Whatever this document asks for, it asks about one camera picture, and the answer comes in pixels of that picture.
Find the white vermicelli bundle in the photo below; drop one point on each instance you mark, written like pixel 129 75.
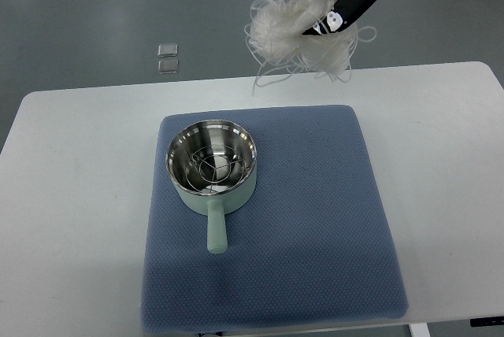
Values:
pixel 288 36

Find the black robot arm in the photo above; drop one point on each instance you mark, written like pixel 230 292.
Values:
pixel 486 322

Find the mint green steel pot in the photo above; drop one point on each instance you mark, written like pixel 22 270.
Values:
pixel 213 206

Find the upper clear floor tile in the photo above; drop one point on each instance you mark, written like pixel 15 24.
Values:
pixel 167 50

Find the blue textured mat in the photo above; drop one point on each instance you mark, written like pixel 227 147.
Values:
pixel 311 245

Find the white table leg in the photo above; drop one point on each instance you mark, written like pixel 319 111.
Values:
pixel 419 330

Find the wire steaming rack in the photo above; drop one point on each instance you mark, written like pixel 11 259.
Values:
pixel 214 170

